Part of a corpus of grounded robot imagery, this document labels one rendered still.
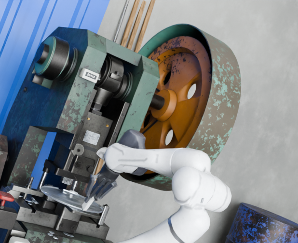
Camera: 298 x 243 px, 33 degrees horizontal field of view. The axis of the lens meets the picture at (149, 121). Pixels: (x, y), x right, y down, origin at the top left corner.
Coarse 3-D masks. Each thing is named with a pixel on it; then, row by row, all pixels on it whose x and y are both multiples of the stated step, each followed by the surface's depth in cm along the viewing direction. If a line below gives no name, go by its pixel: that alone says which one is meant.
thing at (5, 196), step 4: (0, 192) 196; (4, 192) 198; (0, 196) 192; (4, 196) 193; (8, 196) 194; (12, 196) 197; (4, 200) 196; (8, 200) 194; (12, 200) 194; (0, 204) 196
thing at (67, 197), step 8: (48, 192) 218; (56, 192) 225; (64, 192) 231; (72, 192) 237; (56, 200) 209; (64, 200) 215; (72, 200) 219; (80, 200) 225; (80, 208) 209; (88, 208) 218; (96, 208) 224
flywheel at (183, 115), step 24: (168, 48) 261; (192, 48) 243; (168, 72) 266; (192, 72) 243; (168, 96) 247; (192, 96) 237; (144, 120) 270; (168, 120) 247; (192, 120) 226; (168, 144) 241
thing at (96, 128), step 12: (96, 120) 226; (108, 120) 229; (84, 132) 224; (96, 132) 227; (108, 132) 230; (60, 144) 232; (84, 144) 225; (96, 144) 228; (60, 156) 228; (72, 156) 223; (84, 156) 226; (96, 156) 229; (72, 168) 221; (84, 168) 224
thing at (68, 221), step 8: (56, 208) 221; (64, 208) 216; (72, 208) 207; (64, 216) 216; (72, 216) 218; (80, 216) 220; (88, 216) 209; (96, 216) 210; (56, 224) 216; (64, 224) 217; (72, 224) 219; (72, 232) 220
